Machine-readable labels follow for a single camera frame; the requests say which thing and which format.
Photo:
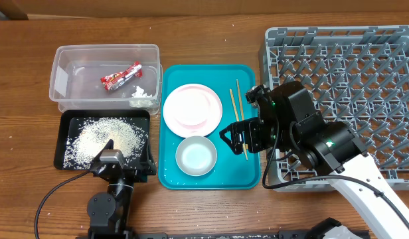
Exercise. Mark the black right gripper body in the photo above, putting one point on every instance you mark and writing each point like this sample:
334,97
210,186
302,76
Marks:
260,134

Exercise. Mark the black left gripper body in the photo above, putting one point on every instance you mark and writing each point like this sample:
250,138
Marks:
135,176

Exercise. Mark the white rice pile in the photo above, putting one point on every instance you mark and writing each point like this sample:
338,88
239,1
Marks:
88,136

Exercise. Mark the grey small bowl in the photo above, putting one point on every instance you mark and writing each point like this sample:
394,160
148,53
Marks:
196,156

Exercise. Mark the wooden chopstick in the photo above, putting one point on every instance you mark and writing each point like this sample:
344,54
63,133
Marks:
240,99
237,119

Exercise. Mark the white tissue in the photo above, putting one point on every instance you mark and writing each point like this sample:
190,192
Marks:
140,99

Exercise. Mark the pink plate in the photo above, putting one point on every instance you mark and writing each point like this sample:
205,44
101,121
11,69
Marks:
192,110

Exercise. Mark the red snack wrapper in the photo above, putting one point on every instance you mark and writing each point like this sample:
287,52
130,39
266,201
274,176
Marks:
116,80

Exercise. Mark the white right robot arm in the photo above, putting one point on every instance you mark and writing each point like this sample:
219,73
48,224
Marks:
287,120

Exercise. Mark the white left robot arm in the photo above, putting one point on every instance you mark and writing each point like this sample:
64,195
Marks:
109,211

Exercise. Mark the grey dishwasher rack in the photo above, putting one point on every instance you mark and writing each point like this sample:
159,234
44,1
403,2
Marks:
358,75

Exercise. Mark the black plastic tray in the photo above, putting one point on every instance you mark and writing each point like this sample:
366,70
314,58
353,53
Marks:
63,139

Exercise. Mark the teal plastic tray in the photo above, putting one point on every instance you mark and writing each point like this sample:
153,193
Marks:
231,171

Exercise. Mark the clear plastic bin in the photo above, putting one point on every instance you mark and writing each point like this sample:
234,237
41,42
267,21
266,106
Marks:
76,71

